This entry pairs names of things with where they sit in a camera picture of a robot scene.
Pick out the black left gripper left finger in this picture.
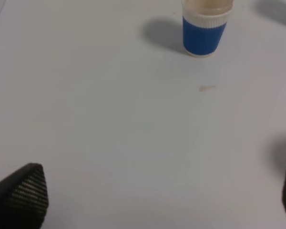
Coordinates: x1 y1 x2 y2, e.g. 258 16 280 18
0 163 49 229

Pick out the blue sleeved clear cup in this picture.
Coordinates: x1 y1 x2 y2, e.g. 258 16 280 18
182 0 233 58

